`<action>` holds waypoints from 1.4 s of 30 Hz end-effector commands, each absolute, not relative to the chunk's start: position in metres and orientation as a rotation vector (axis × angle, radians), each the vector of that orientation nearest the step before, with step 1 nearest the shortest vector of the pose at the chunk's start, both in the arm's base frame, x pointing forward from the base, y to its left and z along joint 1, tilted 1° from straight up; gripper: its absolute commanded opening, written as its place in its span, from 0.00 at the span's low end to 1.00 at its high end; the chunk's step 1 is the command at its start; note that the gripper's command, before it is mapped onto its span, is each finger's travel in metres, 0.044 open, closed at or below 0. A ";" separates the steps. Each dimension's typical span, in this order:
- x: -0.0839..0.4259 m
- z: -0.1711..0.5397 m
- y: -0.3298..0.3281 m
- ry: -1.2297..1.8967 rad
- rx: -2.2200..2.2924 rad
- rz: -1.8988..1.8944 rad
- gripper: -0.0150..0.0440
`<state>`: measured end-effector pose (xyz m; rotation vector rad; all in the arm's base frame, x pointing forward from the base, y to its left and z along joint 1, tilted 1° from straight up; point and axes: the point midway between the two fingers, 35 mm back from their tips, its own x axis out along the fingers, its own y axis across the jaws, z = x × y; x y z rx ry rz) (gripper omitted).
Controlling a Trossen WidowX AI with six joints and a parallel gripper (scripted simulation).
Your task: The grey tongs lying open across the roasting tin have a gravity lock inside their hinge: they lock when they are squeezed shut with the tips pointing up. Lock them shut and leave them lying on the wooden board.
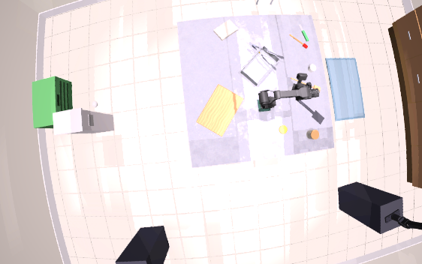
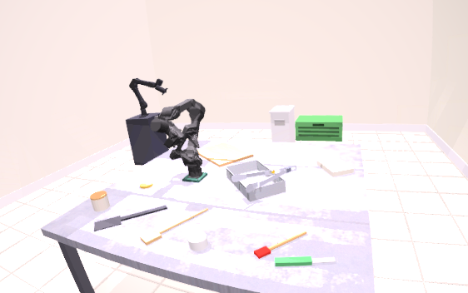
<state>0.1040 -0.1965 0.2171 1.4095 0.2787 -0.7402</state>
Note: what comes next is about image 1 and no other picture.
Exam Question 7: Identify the small beige cylinder with orange lid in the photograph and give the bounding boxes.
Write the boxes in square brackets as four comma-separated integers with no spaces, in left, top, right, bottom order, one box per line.
[306,130,319,140]

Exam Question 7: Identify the short white cylinder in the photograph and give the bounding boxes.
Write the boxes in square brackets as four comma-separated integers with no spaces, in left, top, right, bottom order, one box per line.
[308,64,316,72]

